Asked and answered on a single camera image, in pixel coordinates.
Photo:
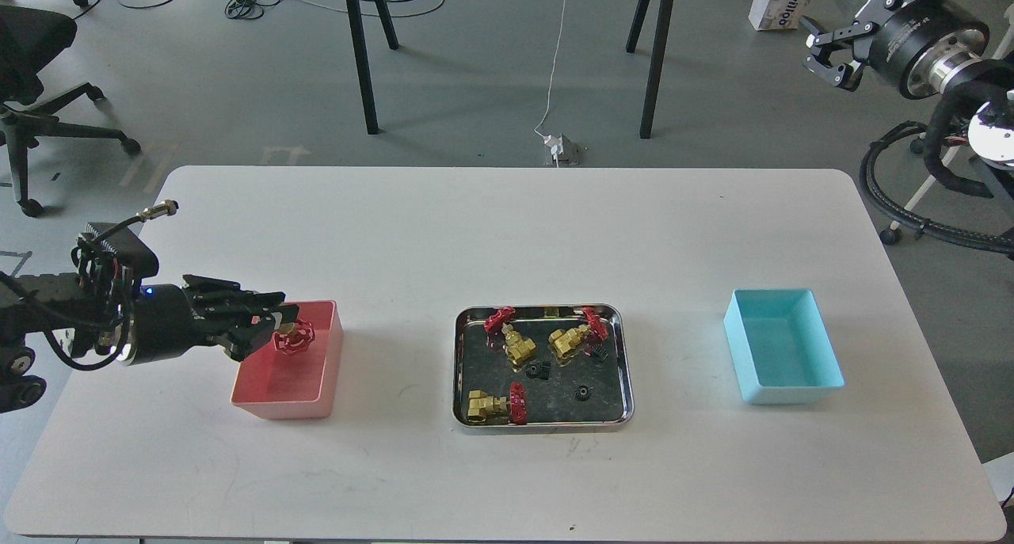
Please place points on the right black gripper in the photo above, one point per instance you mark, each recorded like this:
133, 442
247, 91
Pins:
913, 47

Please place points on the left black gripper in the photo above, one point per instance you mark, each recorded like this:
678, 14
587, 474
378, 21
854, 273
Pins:
167, 321

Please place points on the brass valve red handle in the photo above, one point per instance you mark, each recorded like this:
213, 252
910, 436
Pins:
294, 337

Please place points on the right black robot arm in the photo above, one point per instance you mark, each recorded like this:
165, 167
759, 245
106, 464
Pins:
966, 148

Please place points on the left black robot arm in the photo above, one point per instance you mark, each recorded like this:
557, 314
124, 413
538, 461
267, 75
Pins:
103, 312

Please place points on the pink plastic box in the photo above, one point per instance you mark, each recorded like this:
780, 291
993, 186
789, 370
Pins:
273, 384

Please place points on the brass valve bottom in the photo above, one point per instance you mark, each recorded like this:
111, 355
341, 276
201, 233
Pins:
481, 406

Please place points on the brass valve top left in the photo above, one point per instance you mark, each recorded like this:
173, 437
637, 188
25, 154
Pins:
519, 349

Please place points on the brass valve top right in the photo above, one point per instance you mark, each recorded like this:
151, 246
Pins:
567, 343

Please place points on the light blue plastic box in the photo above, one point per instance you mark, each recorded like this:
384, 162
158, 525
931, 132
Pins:
779, 346

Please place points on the black table leg right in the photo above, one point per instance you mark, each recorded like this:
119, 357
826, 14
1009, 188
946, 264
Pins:
657, 55

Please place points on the black table leg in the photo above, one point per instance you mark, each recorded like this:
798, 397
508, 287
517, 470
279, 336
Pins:
657, 55
361, 55

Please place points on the metal tray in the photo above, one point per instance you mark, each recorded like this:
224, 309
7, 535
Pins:
480, 365

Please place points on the white power adapter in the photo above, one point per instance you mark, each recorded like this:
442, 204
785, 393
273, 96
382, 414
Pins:
560, 151

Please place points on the black office chair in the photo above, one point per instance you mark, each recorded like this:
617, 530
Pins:
31, 39

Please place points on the black table leg left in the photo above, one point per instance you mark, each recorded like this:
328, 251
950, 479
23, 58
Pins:
361, 55

